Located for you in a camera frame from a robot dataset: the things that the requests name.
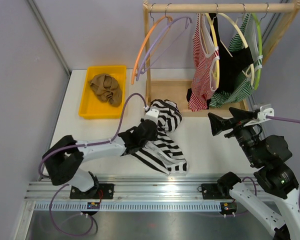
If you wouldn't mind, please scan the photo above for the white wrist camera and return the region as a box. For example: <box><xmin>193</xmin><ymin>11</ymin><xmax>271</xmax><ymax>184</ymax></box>
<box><xmin>143</xmin><ymin>106</ymin><xmax>160</xmax><ymax>125</ymax></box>
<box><xmin>244</xmin><ymin>103</ymin><xmax>275</xmax><ymax>127</ymax></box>

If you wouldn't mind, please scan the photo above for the orange hanger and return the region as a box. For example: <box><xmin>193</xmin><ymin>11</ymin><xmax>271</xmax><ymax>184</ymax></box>
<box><xmin>131</xmin><ymin>0</ymin><xmax>173</xmax><ymax>85</ymax></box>

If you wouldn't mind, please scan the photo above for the green hanger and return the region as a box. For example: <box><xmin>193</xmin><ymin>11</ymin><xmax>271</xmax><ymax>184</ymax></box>
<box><xmin>251</xmin><ymin>3</ymin><xmax>269</xmax><ymax>90</ymax></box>

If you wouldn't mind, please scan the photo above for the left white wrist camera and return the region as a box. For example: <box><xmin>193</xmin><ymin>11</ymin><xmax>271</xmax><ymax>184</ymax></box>
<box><xmin>143</xmin><ymin>106</ymin><xmax>160</xmax><ymax>125</ymax></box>

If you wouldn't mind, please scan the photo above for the purple floor cable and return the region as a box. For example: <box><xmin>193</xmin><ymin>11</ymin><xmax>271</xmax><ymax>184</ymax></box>
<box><xmin>48</xmin><ymin>184</ymin><xmax>98</xmax><ymax>238</ymax></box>

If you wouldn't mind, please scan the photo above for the purple hanger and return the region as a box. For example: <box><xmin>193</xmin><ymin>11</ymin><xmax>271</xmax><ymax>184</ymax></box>
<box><xmin>137</xmin><ymin>11</ymin><xmax>193</xmax><ymax>80</ymax></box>

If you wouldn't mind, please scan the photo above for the black white striped tank top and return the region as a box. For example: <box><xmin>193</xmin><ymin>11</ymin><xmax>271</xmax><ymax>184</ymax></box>
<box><xmin>132</xmin><ymin>99</ymin><xmax>188</xmax><ymax>176</ymax></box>

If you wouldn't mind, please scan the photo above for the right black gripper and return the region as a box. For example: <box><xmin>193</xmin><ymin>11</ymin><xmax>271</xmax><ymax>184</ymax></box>
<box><xmin>208</xmin><ymin>107</ymin><xmax>262</xmax><ymax>166</ymax></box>

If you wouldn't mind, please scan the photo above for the tan tank top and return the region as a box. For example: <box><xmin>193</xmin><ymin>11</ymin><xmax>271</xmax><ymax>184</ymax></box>
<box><xmin>88</xmin><ymin>73</ymin><xmax>123</xmax><ymax>107</ymax></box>

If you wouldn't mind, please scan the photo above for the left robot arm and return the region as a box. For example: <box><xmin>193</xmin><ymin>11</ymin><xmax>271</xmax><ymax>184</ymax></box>
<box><xmin>40</xmin><ymin>119</ymin><xmax>158</xmax><ymax>199</ymax></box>

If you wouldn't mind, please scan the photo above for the aluminium rail base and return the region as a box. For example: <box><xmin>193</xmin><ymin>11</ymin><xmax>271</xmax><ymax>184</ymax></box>
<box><xmin>24</xmin><ymin>173</ymin><xmax>266</xmax><ymax>213</ymax></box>

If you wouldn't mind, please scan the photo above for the wooden clothes rack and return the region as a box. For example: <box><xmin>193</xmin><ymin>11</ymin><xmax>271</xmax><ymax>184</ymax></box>
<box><xmin>141</xmin><ymin>0</ymin><xmax>300</xmax><ymax>117</ymax></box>

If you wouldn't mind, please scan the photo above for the red white striped tank top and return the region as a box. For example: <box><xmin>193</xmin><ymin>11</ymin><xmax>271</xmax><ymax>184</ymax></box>
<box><xmin>188</xmin><ymin>13</ymin><xmax>217</xmax><ymax>112</ymax></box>

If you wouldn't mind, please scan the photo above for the yellow plastic bin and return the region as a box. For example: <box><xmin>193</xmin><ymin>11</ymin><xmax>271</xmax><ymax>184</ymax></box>
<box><xmin>78</xmin><ymin>65</ymin><xmax>127</xmax><ymax>119</ymax></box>

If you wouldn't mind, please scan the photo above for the green white striped tank top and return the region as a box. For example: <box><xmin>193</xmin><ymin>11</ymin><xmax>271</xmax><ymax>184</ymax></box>
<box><xmin>209</xmin><ymin>13</ymin><xmax>258</xmax><ymax>108</ymax></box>

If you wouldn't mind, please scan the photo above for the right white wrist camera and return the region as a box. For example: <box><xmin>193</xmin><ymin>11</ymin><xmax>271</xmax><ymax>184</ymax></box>
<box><xmin>244</xmin><ymin>103</ymin><xmax>275</xmax><ymax>127</ymax></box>

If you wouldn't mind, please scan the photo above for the cream hanger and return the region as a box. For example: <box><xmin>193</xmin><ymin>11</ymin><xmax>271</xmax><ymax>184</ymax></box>
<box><xmin>217</xmin><ymin>13</ymin><xmax>255</xmax><ymax>86</ymax></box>

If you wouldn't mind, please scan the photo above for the yellow hanger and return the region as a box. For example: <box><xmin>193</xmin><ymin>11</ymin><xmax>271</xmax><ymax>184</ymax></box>
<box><xmin>205</xmin><ymin>13</ymin><xmax>220</xmax><ymax>89</ymax></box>

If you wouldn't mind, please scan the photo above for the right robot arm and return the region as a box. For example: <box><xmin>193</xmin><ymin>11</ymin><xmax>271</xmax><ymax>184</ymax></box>
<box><xmin>207</xmin><ymin>104</ymin><xmax>300</xmax><ymax>240</ymax></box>

